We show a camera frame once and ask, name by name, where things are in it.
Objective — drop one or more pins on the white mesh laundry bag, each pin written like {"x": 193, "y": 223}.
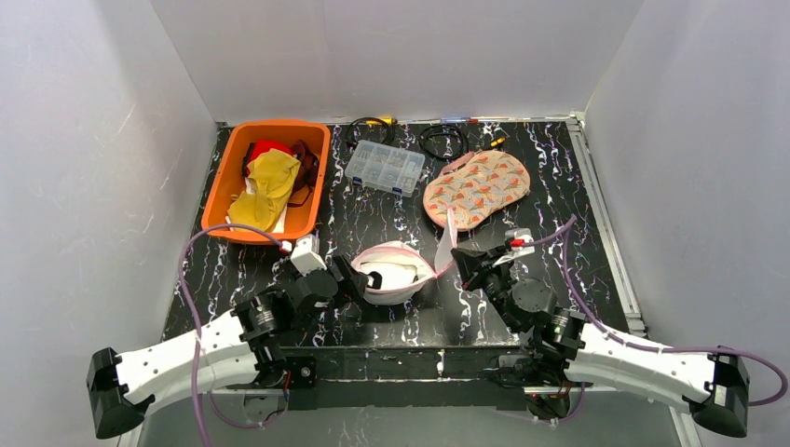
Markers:
{"x": 397, "y": 271}

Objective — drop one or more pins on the red garment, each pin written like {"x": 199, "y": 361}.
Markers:
{"x": 260, "y": 147}

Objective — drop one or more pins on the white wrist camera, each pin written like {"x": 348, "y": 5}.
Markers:
{"x": 518, "y": 243}
{"x": 304, "y": 254}

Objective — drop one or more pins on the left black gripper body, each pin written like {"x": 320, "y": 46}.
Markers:
{"x": 355, "y": 281}

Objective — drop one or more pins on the floral pink fabric pouch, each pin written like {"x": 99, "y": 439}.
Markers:
{"x": 474, "y": 187}

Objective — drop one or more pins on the orange plastic bin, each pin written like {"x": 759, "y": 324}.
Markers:
{"x": 229, "y": 182}

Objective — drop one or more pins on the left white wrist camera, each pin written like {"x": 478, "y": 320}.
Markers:
{"x": 304, "y": 254}

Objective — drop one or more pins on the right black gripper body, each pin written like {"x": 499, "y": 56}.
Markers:
{"x": 471, "y": 267}

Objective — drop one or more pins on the aluminium right rail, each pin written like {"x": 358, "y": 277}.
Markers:
{"x": 628, "y": 301}

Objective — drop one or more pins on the dark maroon bra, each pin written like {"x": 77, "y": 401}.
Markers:
{"x": 307, "y": 173}

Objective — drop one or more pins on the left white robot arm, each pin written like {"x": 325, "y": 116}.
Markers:
{"x": 239, "y": 348}

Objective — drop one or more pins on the clear plastic screw box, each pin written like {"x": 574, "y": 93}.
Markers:
{"x": 385, "y": 168}

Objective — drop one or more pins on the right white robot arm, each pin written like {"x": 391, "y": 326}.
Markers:
{"x": 563, "y": 346}

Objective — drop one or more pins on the yellow bra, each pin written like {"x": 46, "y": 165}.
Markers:
{"x": 271, "y": 179}

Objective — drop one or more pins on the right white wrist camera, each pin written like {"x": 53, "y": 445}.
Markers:
{"x": 518, "y": 243}

